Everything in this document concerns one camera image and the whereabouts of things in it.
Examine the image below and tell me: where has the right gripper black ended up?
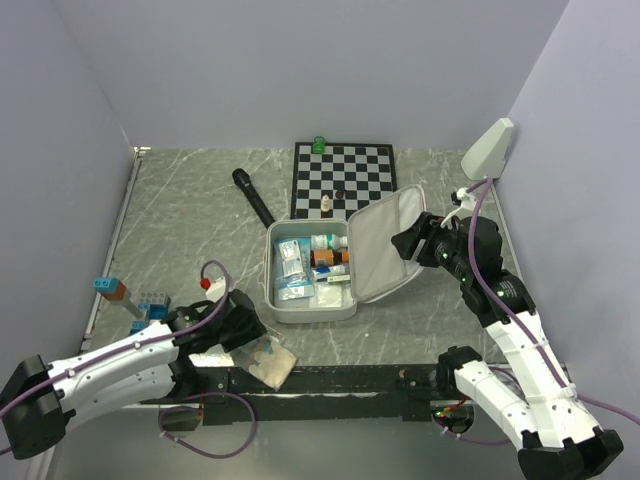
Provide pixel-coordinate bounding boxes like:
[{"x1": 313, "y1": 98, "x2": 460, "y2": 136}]
[{"x1": 389, "y1": 211, "x2": 473, "y2": 282}]

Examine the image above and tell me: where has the bag of latex gloves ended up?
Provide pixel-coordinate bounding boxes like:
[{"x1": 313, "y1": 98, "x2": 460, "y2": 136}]
[{"x1": 229, "y1": 335, "x2": 297, "y2": 391}]

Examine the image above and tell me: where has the green medicine box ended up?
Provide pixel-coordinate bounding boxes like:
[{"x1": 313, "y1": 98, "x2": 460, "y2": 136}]
[{"x1": 318, "y1": 274, "x2": 351, "y2": 284}]

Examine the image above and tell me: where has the white bottle green label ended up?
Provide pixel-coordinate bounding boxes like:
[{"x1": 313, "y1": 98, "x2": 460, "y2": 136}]
[{"x1": 310, "y1": 234, "x2": 348, "y2": 250}]

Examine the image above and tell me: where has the brown medicine bottle orange cap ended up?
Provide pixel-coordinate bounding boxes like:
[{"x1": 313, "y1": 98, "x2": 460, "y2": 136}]
[{"x1": 311, "y1": 250, "x2": 349, "y2": 268}]

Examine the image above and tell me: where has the white gauze packet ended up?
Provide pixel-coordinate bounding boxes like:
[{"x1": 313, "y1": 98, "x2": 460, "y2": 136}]
[{"x1": 309, "y1": 283, "x2": 342, "y2": 308}]

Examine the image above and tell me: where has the grey medicine kit case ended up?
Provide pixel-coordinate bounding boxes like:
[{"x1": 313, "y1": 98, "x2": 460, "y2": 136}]
[{"x1": 265, "y1": 185, "x2": 426, "y2": 324}]

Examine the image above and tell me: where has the blue printed plastic bag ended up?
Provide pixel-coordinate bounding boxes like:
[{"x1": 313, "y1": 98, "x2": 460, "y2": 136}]
[{"x1": 273, "y1": 237, "x2": 315, "y2": 302}]

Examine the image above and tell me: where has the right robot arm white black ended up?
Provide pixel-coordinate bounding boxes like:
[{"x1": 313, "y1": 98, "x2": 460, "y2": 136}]
[{"x1": 391, "y1": 212, "x2": 624, "y2": 479}]

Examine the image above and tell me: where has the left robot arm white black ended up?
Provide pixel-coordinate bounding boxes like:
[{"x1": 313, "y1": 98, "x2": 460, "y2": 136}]
[{"x1": 1, "y1": 290, "x2": 266, "y2": 460}]

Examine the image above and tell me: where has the blue lego brick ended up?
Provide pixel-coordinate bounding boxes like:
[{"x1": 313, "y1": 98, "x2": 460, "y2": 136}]
[{"x1": 129, "y1": 291, "x2": 171, "y2": 335}]

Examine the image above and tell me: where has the white chess piece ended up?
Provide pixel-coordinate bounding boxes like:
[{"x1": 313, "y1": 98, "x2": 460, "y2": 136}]
[{"x1": 320, "y1": 195, "x2": 331, "y2": 215}]

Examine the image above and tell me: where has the black white chessboard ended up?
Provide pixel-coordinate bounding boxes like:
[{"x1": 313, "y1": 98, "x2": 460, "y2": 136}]
[{"x1": 290, "y1": 142, "x2": 398, "y2": 220}]

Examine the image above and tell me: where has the green toy on chessboard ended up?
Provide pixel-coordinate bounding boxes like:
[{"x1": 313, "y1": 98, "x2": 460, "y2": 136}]
[{"x1": 312, "y1": 136, "x2": 326, "y2": 154}]

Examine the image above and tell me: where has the blue brown toy block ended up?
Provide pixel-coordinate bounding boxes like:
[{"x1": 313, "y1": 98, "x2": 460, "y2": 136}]
[{"x1": 93, "y1": 277, "x2": 144, "y2": 319}]

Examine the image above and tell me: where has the black microphone orange end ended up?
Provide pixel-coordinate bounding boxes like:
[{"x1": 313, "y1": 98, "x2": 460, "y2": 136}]
[{"x1": 232, "y1": 168, "x2": 275, "y2": 228}]

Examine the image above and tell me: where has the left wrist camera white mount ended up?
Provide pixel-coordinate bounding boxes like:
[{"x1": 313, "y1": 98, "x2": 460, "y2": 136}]
[{"x1": 200, "y1": 277, "x2": 228, "y2": 302}]

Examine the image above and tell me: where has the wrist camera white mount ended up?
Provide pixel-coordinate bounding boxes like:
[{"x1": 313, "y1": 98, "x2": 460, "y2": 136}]
[
  {"x1": 440, "y1": 188, "x2": 477, "y2": 228},
  {"x1": 200, "y1": 277, "x2": 228, "y2": 302}
]

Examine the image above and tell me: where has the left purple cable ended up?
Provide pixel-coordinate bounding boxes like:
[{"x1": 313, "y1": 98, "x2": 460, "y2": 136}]
[{"x1": 0, "y1": 259, "x2": 258, "y2": 459}]

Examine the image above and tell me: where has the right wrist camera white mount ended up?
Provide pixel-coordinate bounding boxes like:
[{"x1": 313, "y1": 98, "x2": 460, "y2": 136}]
[{"x1": 440, "y1": 188, "x2": 477, "y2": 228}]

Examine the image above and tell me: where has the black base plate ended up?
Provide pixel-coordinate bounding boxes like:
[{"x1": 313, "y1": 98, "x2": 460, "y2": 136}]
[{"x1": 137, "y1": 364, "x2": 494, "y2": 426}]

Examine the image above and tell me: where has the white wall mounted device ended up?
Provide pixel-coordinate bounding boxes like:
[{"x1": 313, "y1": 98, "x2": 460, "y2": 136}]
[{"x1": 461, "y1": 118, "x2": 514, "y2": 181}]

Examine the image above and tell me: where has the aluminium frame rail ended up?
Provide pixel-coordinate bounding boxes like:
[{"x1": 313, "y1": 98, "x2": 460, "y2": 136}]
[{"x1": 24, "y1": 147, "x2": 161, "y2": 480}]

